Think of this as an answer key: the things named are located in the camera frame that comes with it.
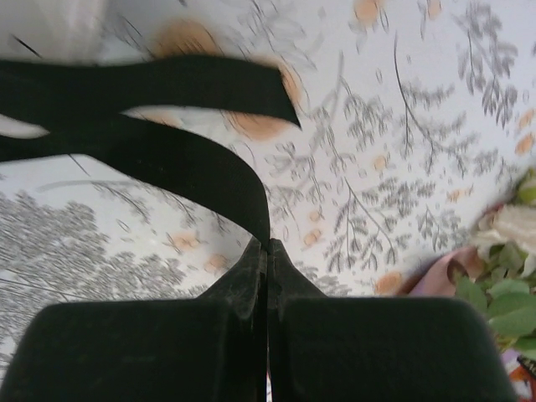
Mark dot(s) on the fake white rose stem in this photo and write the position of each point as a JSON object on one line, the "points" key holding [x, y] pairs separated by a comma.
{"points": [[511, 226]]}

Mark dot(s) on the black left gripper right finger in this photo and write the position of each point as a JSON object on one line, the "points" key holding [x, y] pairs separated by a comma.
{"points": [[377, 356]]}

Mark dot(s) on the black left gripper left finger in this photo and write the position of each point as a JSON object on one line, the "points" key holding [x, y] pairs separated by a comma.
{"points": [[146, 356]]}

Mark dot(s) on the floral patterned tablecloth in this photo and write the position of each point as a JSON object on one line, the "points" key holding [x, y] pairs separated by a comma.
{"points": [[377, 167]]}

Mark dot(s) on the pink and purple wrapping paper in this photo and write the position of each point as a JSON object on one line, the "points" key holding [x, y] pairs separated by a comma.
{"points": [[444, 268]]}

